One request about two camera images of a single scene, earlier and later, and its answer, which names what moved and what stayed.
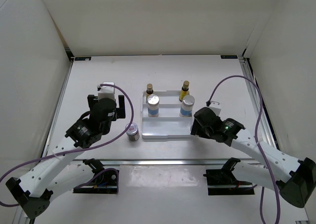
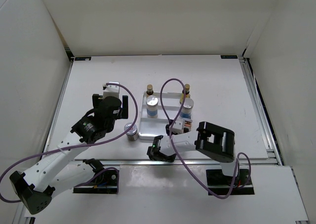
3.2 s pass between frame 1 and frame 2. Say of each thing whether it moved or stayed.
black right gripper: moved
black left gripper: stayed
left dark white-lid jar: stayed
